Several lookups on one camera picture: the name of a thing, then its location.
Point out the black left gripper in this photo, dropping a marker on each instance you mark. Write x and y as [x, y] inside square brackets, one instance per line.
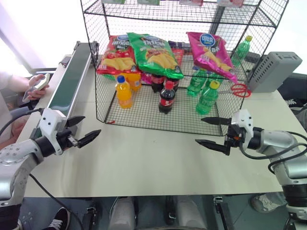
[66, 139]

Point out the grey rounded robot leg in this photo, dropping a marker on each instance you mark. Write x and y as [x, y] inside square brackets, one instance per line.
[192, 213]
[122, 213]

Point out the grey mesh shoe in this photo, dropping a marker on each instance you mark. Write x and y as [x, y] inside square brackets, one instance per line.
[266, 202]

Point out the pink white snack box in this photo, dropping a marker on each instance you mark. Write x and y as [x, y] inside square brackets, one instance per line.
[229, 3]

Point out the black laced shoe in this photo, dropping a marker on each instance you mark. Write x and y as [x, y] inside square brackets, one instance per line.
[297, 103]

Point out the green soda bottle yellow cap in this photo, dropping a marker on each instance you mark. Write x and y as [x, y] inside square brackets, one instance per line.
[214, 77]
[195, 83]
[206, 101]
[241, 51]

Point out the red chips bag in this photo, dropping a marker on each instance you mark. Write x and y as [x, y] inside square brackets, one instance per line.
[117, 56]

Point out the green conveyor belt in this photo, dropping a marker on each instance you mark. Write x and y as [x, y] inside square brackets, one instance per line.
[69, 79]

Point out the black table leg bracket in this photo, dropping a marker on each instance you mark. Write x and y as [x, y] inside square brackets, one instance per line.
[90, 219]
[220, 210]

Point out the green chips bag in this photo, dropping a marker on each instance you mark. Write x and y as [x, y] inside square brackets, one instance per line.
[156, 55]

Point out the purple snack packet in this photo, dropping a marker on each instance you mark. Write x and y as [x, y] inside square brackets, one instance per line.
[178, 44]

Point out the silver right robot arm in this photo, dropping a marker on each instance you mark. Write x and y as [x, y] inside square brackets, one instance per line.
[285, 143]

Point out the person's bare hand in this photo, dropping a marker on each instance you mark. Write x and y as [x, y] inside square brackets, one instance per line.
[36, 85]

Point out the red snack packet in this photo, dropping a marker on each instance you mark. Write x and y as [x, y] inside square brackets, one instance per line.
[178, 56]

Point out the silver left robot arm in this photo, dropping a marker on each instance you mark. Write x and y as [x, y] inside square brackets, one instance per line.
[14, 158]

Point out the person's white sleeved forearm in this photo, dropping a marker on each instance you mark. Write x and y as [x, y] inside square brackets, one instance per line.
[12, 80]

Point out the cola bottle red cap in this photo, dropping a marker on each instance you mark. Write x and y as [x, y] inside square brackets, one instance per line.
[157, 82]
[174, 83]
[166, 100]

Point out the green white snack box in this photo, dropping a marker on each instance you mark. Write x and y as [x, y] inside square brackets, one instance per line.
[112, 1]

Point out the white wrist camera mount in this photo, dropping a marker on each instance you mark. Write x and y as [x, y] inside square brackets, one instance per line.
[51, 119]
[243, 118]

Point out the grey plastic box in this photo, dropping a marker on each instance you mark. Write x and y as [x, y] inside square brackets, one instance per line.
[273, 72]

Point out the orange soda bottle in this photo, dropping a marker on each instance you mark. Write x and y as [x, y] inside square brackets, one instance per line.
[135, 82]
[124, 94]

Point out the black and white sneaker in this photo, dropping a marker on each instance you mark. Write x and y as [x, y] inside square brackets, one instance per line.
[58, 219]

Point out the magenta chips bag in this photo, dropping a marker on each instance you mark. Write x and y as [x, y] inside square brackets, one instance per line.
[211, 54]

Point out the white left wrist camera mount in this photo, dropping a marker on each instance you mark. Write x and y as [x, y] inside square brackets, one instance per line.
[51, 119]

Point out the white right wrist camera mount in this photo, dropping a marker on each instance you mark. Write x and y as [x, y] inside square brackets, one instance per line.
[243, 118]

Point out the white smartphone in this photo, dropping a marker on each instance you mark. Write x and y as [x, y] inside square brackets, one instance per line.
[43, 82]

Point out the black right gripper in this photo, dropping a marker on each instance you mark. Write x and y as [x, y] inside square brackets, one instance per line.
[235, 137]

